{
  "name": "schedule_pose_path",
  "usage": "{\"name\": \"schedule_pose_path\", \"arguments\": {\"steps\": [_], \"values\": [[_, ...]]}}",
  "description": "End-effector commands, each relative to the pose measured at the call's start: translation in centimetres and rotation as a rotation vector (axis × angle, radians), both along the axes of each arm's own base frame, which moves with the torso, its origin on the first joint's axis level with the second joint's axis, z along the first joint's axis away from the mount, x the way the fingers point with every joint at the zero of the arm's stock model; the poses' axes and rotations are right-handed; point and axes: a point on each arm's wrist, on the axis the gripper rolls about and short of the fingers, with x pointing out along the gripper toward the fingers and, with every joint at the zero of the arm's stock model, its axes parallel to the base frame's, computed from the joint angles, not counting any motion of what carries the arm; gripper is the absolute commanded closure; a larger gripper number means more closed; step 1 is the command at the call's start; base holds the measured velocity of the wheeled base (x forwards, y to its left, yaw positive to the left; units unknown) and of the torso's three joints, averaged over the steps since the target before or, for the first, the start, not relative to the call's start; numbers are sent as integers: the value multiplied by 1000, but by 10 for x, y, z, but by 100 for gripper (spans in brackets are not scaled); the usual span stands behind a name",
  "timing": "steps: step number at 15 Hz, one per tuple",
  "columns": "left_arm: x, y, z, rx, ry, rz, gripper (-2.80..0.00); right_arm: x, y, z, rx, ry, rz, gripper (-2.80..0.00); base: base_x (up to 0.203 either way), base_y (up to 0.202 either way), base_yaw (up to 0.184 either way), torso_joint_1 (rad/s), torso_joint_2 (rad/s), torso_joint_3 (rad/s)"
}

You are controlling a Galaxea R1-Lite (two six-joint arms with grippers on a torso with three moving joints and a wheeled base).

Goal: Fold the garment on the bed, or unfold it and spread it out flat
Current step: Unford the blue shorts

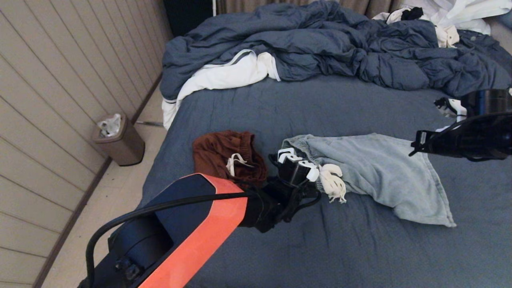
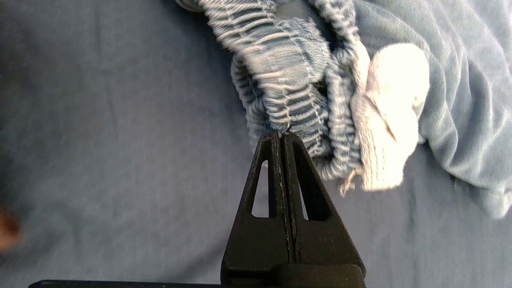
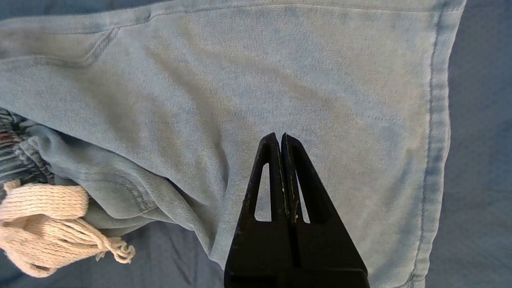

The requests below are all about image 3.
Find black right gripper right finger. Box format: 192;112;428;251
281;132;369;288

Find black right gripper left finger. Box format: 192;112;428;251
224;132;296;288

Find light blue denim shorts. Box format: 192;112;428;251
0;0;467;288

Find bed with blue sheet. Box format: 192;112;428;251
0;0;512;288

